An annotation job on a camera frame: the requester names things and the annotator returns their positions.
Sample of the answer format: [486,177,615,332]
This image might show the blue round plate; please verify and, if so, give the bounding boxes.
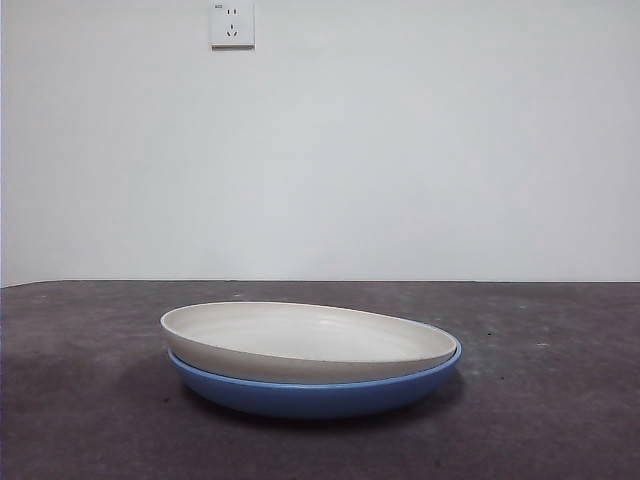
[167,327,464,420]

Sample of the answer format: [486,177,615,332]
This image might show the white round plate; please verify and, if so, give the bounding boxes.
[160,301,460,384]

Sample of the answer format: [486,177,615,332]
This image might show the white wall socket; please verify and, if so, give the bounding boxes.
[210,0,256,51]

